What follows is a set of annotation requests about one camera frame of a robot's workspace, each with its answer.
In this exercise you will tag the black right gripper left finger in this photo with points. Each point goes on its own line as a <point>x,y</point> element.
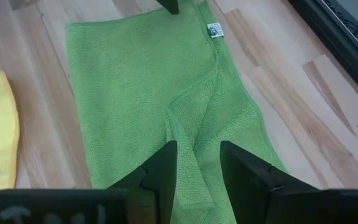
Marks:
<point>160,174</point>

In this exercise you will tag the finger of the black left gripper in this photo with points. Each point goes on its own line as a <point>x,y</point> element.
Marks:
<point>170,5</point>

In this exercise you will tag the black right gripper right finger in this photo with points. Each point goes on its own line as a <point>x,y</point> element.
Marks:
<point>247,180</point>

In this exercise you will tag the green microfiber towel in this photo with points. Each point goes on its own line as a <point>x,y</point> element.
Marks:
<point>135,93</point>

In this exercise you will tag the white towel label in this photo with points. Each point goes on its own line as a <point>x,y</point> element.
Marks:
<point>215,30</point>

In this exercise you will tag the black aluminium table frame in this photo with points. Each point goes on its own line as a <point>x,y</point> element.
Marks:
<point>337,37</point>

